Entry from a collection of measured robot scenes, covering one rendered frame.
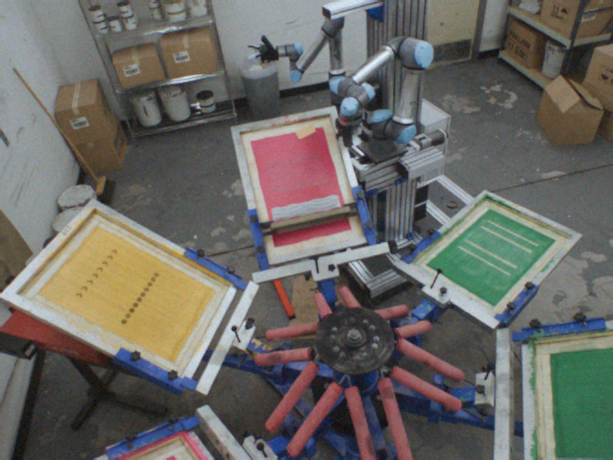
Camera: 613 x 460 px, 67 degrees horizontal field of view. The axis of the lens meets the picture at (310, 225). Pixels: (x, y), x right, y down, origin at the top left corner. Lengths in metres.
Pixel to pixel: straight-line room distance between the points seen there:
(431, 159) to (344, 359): 1.52
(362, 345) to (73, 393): 2.41
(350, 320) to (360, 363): 0.19
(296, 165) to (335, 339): 1.06
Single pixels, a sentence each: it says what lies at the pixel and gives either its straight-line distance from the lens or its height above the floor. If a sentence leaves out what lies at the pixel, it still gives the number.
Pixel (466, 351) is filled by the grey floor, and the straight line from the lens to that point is 3.41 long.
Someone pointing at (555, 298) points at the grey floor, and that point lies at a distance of 3.84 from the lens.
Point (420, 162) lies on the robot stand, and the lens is 2.86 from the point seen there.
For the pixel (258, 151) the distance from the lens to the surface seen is 2.56.
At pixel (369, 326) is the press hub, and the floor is 1.31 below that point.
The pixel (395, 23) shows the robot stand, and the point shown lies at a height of 1.91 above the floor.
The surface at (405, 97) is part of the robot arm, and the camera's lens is 2.56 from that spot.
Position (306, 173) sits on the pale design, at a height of 1.35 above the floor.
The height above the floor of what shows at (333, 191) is 1.28.
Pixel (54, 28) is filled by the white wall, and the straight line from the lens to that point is 5.94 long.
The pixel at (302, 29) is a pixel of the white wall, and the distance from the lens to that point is 5.94.
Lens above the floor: 2.84
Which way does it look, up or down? 43 degrees down
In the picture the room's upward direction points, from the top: 7 degrees counter-clockwise
